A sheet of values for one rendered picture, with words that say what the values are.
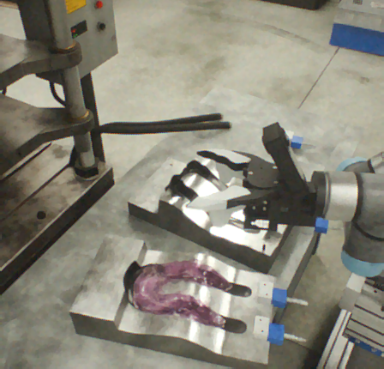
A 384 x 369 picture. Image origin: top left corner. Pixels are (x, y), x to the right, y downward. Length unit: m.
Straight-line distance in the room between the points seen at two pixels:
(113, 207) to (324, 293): 1.23
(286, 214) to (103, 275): 0.68
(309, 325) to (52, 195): 1.30
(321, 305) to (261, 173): 1.70
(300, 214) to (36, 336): 0.85
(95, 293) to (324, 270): 1.50
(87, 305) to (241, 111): 1.14
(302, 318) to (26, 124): 1.49
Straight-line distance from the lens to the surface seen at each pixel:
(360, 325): 1.28
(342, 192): 0.69
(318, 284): 2.42
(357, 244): 0.78
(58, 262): 1.47
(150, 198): 1.51
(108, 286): 1.25
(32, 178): 1.79
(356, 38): 4.50
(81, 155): 1.68
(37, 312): 1.38
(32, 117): 1.64
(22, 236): 1.59
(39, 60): 1.44
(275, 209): 0.69
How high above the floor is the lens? 1.92
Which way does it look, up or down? 42 degrees down
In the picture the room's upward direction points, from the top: straight up
